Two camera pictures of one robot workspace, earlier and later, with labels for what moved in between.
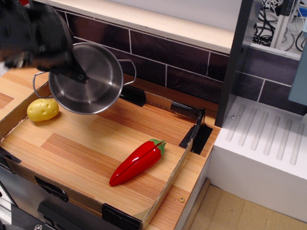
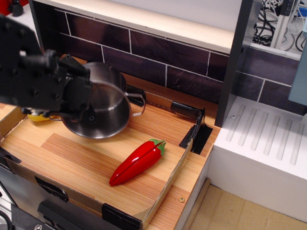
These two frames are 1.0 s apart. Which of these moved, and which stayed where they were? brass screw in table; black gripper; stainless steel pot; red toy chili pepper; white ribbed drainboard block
Moved: black gripper; stainless steel pot
Stayed: brass screw in table; red toy chili pepper; white ribbed drainboard block
